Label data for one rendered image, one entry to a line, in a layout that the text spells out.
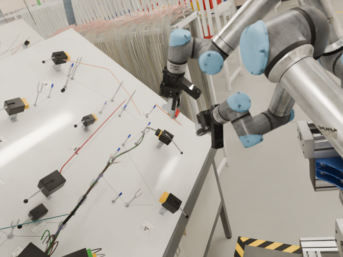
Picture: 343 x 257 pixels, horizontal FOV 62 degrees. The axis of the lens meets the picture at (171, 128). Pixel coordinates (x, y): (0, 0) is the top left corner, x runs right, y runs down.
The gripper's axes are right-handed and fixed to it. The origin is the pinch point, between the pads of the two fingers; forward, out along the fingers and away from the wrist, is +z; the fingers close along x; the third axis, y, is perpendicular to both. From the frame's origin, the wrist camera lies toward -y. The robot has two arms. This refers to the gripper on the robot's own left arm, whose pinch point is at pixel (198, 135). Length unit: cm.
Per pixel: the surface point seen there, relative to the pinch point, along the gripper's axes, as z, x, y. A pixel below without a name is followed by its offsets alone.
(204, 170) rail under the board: 20.4, -9.4, -14.4
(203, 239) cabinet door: 40, -7, -49
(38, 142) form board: 7, 65, 12
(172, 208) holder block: -1.1, 22.2, -26.7
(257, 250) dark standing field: 65, -56, -73
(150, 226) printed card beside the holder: 4.7, 31.2, -31.0
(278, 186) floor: 80, -106, -40
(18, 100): 1, 69, 27
